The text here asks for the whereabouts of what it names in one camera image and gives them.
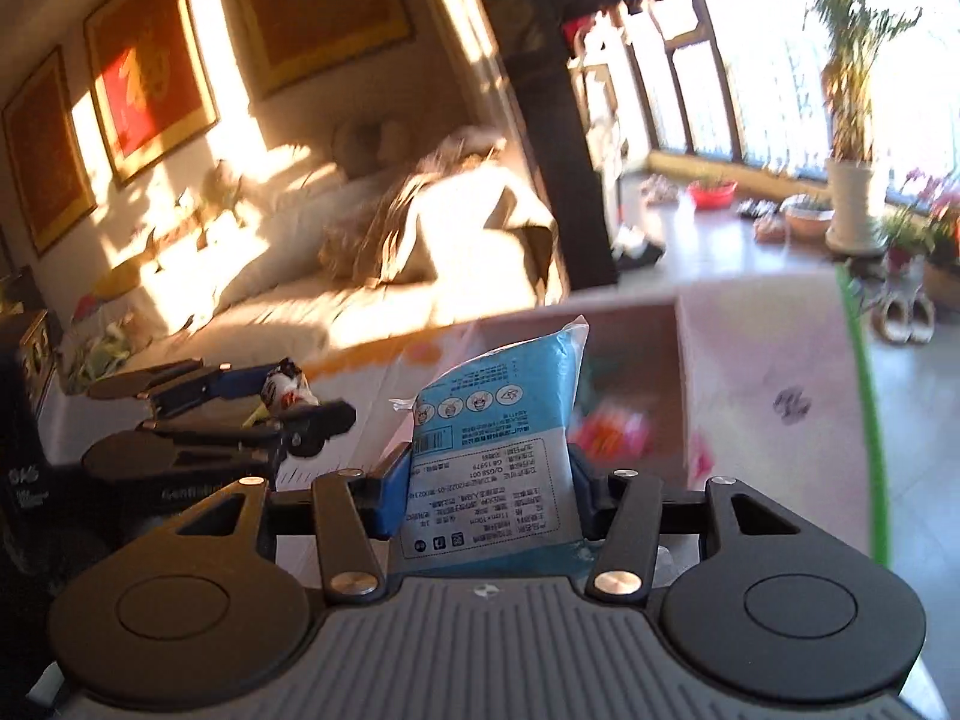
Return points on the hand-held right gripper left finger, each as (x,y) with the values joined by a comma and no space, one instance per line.
(394,499)

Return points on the blue plastic packet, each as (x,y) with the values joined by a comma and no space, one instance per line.
(487,465)

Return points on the red framed picture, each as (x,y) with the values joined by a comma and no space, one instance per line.
(154,90)

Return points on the pink red packet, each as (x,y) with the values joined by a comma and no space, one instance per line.
(611,429)

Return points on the dark gold framed picture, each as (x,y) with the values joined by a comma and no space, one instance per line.
(45,157)

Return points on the potted palm white pot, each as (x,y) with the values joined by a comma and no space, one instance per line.
(851,195)

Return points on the white stick vacuum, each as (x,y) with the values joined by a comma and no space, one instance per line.
(600,97)

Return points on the crumpled beige blanket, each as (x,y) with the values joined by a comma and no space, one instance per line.
(450,217)

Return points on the beige cardboard box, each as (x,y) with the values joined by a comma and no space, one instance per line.
(652,360)

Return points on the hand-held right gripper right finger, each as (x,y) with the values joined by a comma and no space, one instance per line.
(591,499)

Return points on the dark pillar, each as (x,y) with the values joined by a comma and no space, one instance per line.
(547,127)

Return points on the black white shoes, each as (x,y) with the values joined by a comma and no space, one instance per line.
(636,249)

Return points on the red plastic basin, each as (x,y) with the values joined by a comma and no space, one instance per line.
(712,195)

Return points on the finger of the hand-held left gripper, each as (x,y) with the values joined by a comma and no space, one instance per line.
(240,381)
(330,420)

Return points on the pair of white slippers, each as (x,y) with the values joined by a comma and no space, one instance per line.
(661,189)

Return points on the beige sofa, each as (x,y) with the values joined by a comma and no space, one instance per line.
(285,292)

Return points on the pink potted orchid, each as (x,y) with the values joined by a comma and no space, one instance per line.
(930,232)

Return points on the pair of beige slippers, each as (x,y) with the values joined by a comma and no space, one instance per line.
(904,319)

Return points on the dark cabinet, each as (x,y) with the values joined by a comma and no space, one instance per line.
(30,345)

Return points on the small white red toy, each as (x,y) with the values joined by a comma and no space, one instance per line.
(285,388)

